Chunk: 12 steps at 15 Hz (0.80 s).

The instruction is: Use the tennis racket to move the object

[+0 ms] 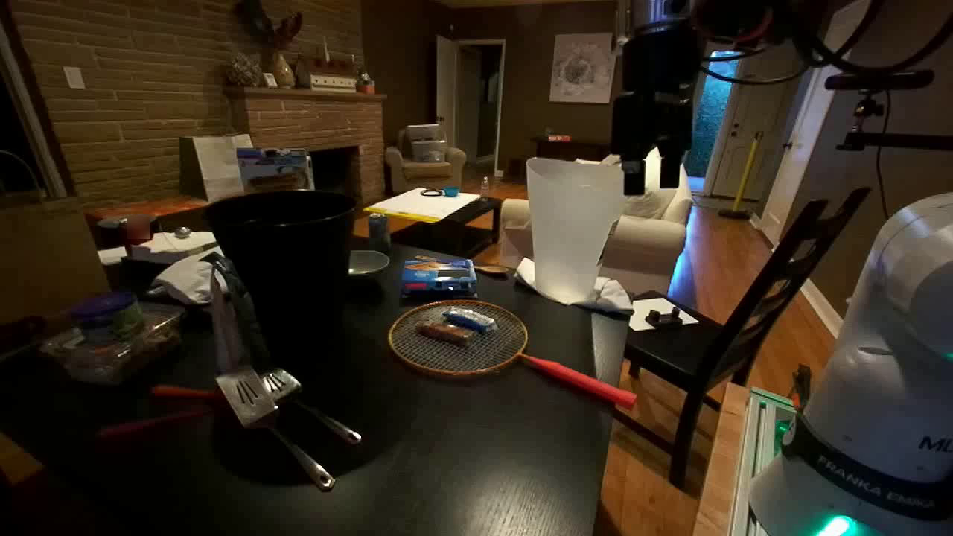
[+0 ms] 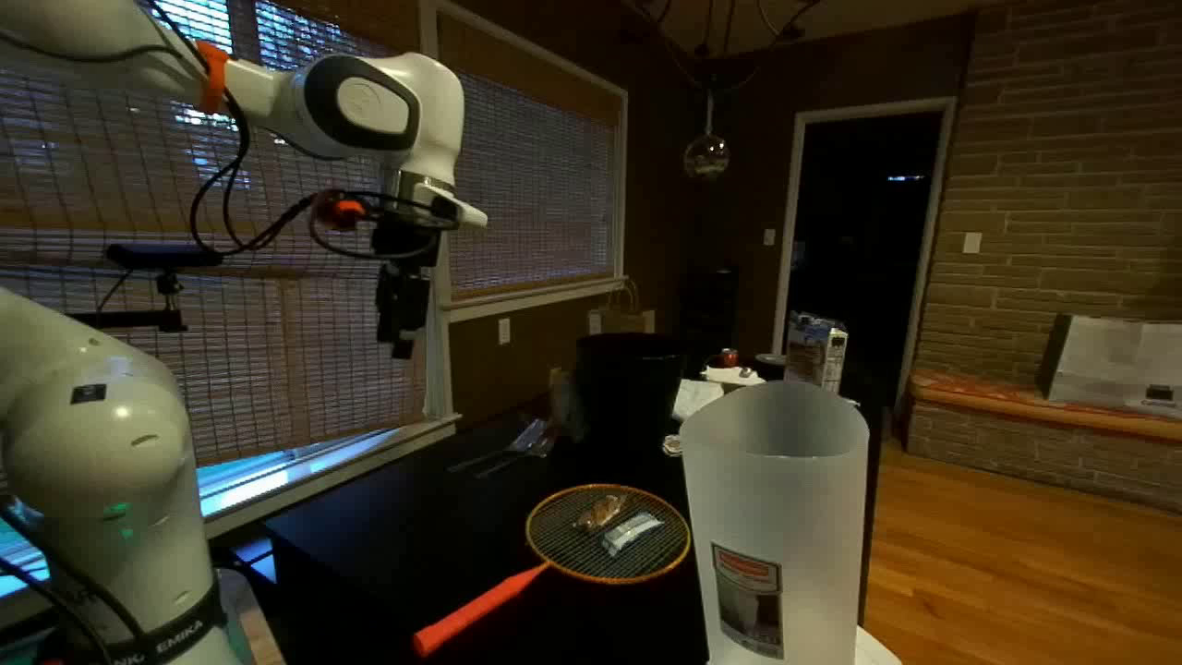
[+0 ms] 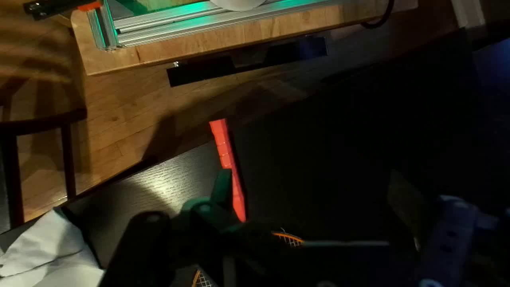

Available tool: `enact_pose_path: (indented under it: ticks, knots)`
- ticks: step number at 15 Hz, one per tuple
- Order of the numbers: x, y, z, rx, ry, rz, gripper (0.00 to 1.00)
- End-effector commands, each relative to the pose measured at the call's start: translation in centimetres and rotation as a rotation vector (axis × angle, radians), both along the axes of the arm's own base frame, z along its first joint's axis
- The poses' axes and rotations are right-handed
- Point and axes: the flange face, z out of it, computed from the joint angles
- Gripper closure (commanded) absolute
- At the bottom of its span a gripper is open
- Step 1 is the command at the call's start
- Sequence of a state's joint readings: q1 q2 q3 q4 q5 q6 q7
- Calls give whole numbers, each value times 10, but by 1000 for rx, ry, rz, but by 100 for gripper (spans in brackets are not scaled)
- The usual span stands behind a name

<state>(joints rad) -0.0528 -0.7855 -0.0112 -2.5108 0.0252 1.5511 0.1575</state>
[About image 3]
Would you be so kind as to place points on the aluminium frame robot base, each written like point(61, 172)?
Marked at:
point(123, 33)

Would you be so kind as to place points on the black wooden chair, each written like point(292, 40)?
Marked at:
point(36, 132)

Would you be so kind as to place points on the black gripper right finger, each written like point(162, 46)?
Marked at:
point(448, 245)

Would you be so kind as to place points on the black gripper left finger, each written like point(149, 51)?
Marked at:
point(141, 256)

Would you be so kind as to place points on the white crumpled paper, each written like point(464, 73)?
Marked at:
point(50, 253)

